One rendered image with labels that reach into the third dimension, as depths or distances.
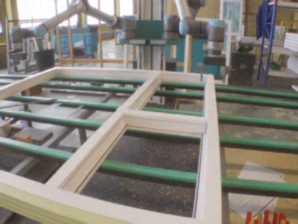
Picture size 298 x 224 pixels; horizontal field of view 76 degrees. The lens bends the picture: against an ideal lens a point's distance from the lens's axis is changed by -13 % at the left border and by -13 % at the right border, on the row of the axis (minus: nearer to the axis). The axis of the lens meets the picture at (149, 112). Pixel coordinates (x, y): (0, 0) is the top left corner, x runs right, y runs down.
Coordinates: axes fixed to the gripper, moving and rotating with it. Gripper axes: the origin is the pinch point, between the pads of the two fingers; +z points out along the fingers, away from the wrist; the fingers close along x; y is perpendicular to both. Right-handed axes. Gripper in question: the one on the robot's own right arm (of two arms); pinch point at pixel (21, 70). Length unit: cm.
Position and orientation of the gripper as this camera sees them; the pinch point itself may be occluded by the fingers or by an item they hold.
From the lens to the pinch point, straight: 190.1
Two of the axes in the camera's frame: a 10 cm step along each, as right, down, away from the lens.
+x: -9.7, -1.0, 2.3
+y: 2.5, -3.8, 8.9
